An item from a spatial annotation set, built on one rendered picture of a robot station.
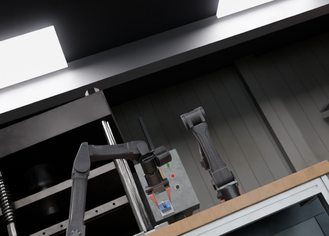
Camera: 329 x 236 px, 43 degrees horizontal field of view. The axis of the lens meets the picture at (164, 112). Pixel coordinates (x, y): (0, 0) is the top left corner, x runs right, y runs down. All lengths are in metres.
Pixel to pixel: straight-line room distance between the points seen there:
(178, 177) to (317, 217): 1.15
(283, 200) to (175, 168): 1.40
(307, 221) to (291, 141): 3.57
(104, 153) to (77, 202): 0.23
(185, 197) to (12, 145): 1.16
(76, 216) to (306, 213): 0.91
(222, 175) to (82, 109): 1.45
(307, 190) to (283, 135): 3.90
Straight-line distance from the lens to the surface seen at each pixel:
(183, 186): 2.71
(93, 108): 2.81
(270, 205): 1.43
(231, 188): 1.56
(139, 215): 2.57
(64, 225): 2.73
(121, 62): 4.30
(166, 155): 1.72
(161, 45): 4.40
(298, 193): 1.47
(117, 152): 1.68
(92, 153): 1.65
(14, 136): 2.90
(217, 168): 1.60
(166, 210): 1.72
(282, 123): 5.43
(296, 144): 5.36
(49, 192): 2.83
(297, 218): 1.81
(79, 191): 1.59
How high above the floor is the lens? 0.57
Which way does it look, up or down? 24 degrees up
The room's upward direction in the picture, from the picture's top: 24 degrees counter-clockwise
